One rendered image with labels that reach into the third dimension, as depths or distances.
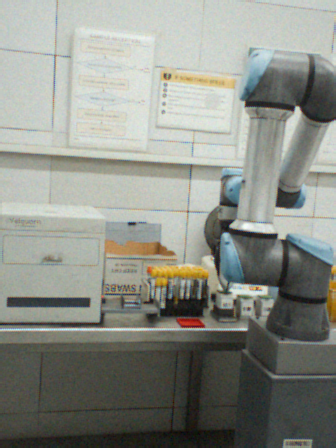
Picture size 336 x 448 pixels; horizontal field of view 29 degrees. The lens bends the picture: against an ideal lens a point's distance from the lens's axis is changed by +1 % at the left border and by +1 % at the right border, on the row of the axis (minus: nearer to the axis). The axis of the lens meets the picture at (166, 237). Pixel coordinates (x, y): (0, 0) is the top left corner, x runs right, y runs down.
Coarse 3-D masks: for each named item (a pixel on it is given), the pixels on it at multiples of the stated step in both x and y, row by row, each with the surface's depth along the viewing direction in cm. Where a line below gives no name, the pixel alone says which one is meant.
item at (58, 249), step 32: (0, 224) 168; (32, 224) 169; (64, 224) 171; (96, 224) 173; (0, 256) 169; (32, 256) 171; (64, 256) 173; (96, 256) 175; (0, 288) 170; (32, 288) 172; (64, 288) 174; (96, 288) 176; (0, 320) 171; (32, 320) 173; (64, 320) 175; (96, 320) 177
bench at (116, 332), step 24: (0, 336) 168; (24, 336) 169; (48, 336) 171; (72, 336) 172; (96, 336) 174; (120, 336) 175; (144, 336) 177; (168, 336) 179; (192, 336) 180; (216, 336) 182; (240, 336) 184; (192, 360) 249; (192, 384) 250; (192, 408) 251; (168, 432) 253; (192, 432) 253; (216, 432) 257
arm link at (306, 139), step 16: (320, 64) 144; (320, 80) 144; (320, 96) 145; (304, 112) 153; (320, 112) 150; (304, 128) 157; (320, 128) 156; (288, 144) 166; (304, 144) 160; (320, 144) 162; (288, 160) 167; (304, 160) 164; (288, 176) 170; (304, 176) 170; (288, 192) 174; (304, 192) 177; (288, 208) 180
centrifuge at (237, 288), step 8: (208, 256) 234; (208, 264) 219; (208, 280) 218; (216, 280) 216; (216, 288) 216; (232, 288) 214; (240, 288) 215; (248, 288) 215; (256, 288) 215; (264, 288) 216
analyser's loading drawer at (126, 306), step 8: (136, 296) 186; (104, 304) 184; (112, 304) 185; (120, 304) 185; (128, 304) 186; (136, 304) 186; (144, 304) 187; (152, 304) 188; (160, 304) 182; (104, 312) 179; (112, 312) 180; (120, 312) 180; (128, 312) 181; (136, 312) 181; (144, 312) 182; (152, 312) 182
